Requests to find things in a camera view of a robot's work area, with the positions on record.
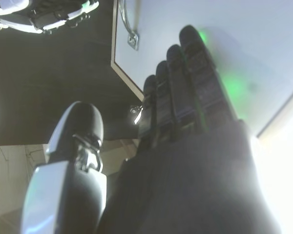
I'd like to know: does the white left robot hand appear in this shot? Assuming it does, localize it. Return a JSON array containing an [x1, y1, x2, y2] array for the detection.
[[21, 24, 284, 234]]

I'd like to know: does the dark red panel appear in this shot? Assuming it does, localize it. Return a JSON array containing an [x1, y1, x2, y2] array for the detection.
[[110, 0, 293, 138]]

